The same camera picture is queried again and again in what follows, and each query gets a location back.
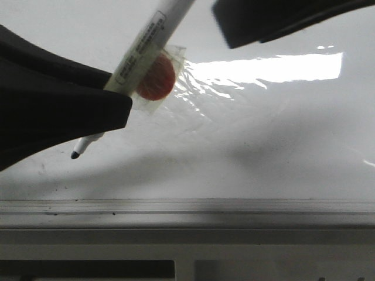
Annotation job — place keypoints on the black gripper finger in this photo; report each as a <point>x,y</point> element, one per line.
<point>243,22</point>
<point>47,99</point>

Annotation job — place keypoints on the white whiteboard marker pen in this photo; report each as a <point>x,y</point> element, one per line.
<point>150,41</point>

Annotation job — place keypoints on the red disc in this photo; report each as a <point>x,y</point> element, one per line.
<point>160,79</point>

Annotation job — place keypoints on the white whiteboard with aluminium frame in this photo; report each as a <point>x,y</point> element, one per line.
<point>279,134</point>

